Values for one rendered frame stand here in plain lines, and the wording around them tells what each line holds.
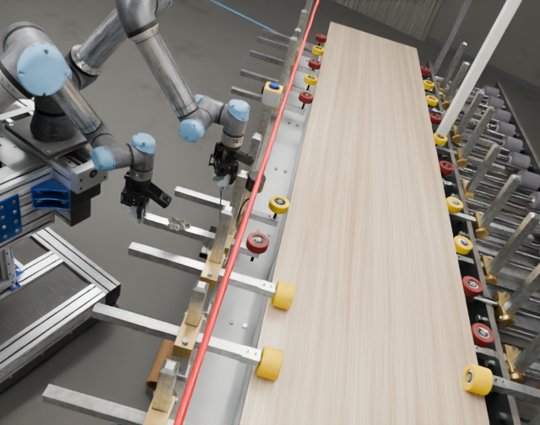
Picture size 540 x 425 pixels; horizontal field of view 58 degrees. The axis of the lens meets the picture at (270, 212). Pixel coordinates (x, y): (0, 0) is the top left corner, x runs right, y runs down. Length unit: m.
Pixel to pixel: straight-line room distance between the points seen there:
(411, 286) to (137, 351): 1.31
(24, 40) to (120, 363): 1.54
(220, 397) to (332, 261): 0.60
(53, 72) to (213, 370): 1.03
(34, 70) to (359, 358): 1.17
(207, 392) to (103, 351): 0.90
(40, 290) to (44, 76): 1.30
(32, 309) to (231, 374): 1.01
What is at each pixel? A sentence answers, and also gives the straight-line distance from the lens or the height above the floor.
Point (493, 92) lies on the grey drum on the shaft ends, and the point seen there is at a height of 0.84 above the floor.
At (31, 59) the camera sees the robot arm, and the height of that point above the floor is 1.50.
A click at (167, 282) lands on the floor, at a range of 2.74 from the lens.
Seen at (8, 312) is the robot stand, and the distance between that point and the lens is 2.37.
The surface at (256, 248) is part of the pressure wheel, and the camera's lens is 1.72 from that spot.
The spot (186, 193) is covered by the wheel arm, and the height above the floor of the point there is 0.82.
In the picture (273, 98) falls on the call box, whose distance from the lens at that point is 2.01.
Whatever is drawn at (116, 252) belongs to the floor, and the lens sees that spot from 2.86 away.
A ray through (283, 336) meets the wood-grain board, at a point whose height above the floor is 0.90.
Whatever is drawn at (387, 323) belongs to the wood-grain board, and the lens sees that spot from 1.68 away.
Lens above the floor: 2.08
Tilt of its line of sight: 39 degrees down
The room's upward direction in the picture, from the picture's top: 18 degrees clockwise
